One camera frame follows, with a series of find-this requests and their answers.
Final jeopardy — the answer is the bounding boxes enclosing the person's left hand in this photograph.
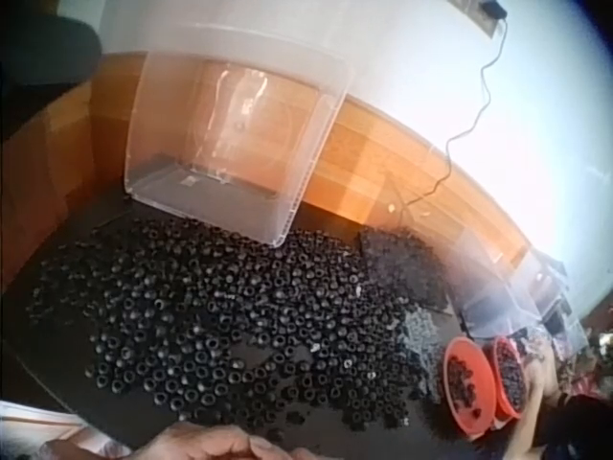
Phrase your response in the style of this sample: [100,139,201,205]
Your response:
[148,424,255,460]

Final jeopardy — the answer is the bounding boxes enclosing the person's right hand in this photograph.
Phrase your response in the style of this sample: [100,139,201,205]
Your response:
[249,436,339,460]

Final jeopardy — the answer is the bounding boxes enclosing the heap of black round caps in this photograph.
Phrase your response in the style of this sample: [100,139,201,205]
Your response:
[28,218,446,432]

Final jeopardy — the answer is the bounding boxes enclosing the white flat container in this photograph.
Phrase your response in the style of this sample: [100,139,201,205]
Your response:
[0,400,85,447]

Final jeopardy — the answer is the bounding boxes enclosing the pile of small grey parts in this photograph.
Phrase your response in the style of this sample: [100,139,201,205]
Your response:
[399,309,446,384]

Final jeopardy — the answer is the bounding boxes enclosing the black caps inside bowl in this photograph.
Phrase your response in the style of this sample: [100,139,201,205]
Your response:
[447,356,485,418]
[495,340,523,399]

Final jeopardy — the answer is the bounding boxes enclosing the black mesh parts mat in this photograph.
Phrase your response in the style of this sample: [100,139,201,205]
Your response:
[358,224,454,312]

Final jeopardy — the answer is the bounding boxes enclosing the orange plastic bowl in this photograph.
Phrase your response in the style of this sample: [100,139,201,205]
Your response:
[441,335,498,430]
[490,335,528,421]

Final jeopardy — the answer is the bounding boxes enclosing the clear plastic storage bin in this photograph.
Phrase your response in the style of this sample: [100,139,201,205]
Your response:
[123,40,356,248]

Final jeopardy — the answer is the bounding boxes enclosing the wooden table rim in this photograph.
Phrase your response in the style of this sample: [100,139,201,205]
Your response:
[0,50,533,288]

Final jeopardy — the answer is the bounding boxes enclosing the clear plastic box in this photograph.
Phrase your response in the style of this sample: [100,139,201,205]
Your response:
[454,229,545,336]

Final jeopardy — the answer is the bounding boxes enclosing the row of clear plastic boxes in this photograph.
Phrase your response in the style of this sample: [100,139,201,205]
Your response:
[524,248,593,351]

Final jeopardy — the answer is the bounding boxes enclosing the black power cable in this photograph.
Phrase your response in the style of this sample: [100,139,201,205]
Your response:
[397,16,510,212]

